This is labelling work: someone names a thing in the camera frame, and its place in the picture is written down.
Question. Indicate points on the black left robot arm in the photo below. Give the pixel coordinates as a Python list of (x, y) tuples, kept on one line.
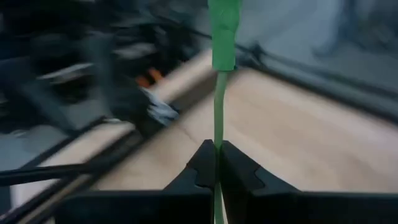
[(127, 99)]

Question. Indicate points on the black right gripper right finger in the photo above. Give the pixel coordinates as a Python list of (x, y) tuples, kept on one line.
[(264, 205)]

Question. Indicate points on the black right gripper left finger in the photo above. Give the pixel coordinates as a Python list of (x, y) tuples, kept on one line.
[(174, 205)]

